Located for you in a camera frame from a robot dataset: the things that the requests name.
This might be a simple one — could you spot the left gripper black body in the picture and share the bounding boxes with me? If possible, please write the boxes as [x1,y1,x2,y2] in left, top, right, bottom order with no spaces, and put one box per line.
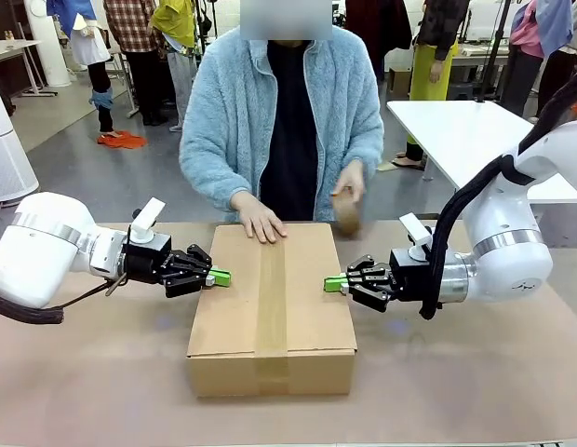
[122,233,174,284]

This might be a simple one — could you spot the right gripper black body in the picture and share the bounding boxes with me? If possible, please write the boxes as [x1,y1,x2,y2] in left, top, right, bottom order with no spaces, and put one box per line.
[388,247,435,305]

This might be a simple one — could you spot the brown packing tape roll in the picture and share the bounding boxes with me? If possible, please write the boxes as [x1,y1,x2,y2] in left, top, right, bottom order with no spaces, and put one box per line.
[333,185,365,237]

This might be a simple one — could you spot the brown cardboard box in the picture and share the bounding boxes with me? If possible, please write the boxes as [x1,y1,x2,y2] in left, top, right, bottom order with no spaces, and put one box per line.
[185,222,359,399]

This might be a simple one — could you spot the person's left forearm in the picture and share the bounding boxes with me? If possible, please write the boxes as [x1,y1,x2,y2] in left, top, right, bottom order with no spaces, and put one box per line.
[347,123,385,183]

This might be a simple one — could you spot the person's right forearm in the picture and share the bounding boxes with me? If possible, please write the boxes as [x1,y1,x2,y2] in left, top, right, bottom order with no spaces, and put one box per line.
[179,151,253,211]

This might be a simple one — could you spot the person's right hand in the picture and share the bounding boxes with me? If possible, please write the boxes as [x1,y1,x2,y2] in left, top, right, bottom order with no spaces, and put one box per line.
[232,190,289,245]

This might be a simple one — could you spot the person's left hand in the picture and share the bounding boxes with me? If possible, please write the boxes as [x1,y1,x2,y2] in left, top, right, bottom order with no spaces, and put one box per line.
[331,159,369,207]

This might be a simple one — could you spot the orange cloth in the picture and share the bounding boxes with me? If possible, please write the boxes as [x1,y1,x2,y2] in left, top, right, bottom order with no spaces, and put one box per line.
[96,130,148,152]

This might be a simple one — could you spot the large white table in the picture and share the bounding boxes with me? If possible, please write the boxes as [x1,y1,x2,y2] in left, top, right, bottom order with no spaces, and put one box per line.
[385,100,577,205]

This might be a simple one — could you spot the person in blue fleece jacket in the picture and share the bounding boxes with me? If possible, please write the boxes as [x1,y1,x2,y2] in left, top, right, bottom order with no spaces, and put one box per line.
[179,25,385,224]

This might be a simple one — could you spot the white air purifier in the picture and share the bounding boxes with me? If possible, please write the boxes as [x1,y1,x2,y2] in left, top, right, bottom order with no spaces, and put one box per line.
[0,76,41,204]

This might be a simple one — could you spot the small cardboard box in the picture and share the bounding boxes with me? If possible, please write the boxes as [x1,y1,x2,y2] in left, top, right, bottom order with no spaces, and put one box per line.
[385,67,411,100]

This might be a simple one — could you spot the person in yellow apron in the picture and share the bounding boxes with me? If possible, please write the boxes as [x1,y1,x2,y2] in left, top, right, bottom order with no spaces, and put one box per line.
[393,0,471,172]

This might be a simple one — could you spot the figure in white blue apron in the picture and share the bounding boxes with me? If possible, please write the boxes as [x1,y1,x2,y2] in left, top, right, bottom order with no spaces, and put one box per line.
[46,0,115,136]

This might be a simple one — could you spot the white round pillar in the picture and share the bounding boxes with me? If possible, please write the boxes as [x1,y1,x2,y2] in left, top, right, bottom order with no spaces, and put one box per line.
[22,0,76,88]

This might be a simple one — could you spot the person in plaid shirt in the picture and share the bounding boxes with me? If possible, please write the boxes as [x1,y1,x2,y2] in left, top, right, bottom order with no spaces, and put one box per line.
[104,0,171,127]

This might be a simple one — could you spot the person in dark red coat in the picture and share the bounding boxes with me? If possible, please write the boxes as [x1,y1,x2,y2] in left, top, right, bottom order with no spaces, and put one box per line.
[343,0,413,83]

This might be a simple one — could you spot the person in yellow-green top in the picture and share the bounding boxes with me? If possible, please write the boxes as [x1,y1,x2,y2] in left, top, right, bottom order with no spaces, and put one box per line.
[151,0,201,133]

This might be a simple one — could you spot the person in dark trousers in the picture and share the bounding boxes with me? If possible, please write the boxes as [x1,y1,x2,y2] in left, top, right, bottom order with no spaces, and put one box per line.
[537,50,574,118]

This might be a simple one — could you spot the black tripod stand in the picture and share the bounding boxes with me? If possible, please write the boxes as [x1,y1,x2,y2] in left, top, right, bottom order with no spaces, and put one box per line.
[474,0,513,104]

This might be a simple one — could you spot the small white table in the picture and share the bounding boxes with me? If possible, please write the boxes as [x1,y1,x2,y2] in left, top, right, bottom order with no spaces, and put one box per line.
[0,39,60,100]

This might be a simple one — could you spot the person in pink top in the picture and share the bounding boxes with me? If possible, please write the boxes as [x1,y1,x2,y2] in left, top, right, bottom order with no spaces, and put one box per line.
[500,0,573,120]

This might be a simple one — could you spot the right arm black cable sleeve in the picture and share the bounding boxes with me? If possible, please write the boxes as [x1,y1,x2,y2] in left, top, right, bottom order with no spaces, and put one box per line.
[418,64,577,321]

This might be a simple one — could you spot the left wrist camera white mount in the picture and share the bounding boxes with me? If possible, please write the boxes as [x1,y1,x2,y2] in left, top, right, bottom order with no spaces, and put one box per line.
[129,196,167,244]

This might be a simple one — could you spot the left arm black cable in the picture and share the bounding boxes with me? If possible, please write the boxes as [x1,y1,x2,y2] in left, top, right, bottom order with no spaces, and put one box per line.
[0,271,130,326]

